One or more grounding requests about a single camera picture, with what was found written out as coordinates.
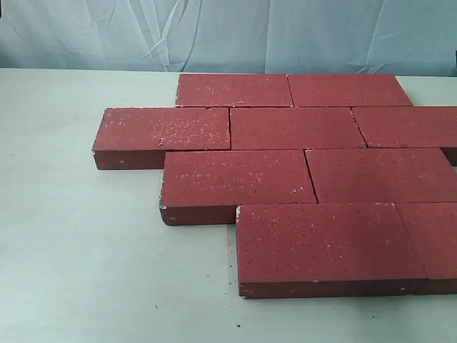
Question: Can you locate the red brick front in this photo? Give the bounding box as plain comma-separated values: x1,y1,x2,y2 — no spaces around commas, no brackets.
230,107,366,150

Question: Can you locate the red brick rear left base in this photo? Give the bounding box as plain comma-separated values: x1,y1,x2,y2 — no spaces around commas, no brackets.
176,74,293,107

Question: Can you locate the red brick base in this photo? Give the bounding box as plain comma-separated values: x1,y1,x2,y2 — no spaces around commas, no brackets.
288,74,413,107
351,106,457,166
236,203,427,299
176,74,293,107
396,203,456,295

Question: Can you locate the red brick front left base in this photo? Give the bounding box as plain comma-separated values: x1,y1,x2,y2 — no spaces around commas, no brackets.
236,203,427,299

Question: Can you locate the red brick rear middle base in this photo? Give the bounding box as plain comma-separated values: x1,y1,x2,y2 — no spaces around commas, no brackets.
288,74,413,107

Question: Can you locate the red brick right rear base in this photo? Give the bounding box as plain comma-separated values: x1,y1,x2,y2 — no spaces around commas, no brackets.
351,106,457,166

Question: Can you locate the red brick middle row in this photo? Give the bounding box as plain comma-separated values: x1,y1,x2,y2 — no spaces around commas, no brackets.
306,148,456,203

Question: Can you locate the red brick front right base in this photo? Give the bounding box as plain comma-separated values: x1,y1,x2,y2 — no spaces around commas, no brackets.
396,203,456,295

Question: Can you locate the light blue backdrop cloth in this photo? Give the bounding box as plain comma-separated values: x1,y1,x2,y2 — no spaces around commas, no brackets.
1,1,456,76

